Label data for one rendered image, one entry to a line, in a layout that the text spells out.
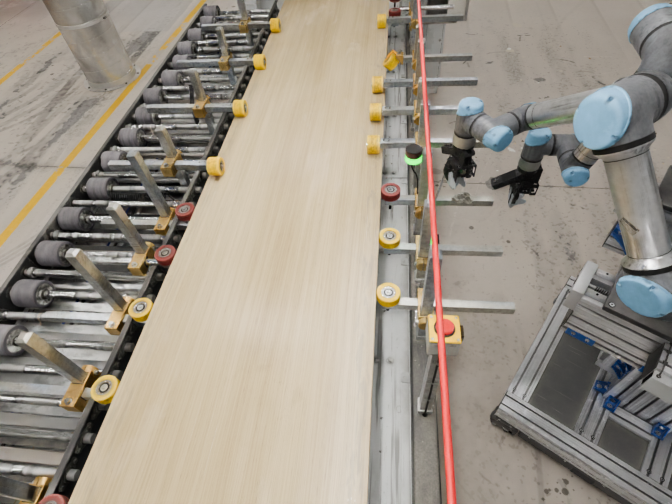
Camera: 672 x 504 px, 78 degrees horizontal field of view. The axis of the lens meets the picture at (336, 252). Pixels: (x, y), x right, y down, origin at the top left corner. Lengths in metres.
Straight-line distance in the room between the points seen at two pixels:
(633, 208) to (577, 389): 1.21
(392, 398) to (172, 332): 0.77
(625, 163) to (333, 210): 0.99
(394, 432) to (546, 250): 1.73
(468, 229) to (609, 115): 1.90
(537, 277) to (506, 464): 1.08
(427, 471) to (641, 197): 0.92
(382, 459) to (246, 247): 0.87
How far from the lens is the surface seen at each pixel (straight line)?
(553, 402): 2.12
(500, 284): 2.63
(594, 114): 1.07
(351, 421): 1.23
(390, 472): 1.49
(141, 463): 1.35
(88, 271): 1.54
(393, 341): 1.64
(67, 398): 1.58
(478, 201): 1.79
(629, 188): 1.11
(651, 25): 1.50
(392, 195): 1.71
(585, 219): 3.15
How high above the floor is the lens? 2.08
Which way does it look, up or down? 51 degrees down
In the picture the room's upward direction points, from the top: 7 degrees counter-clockwise
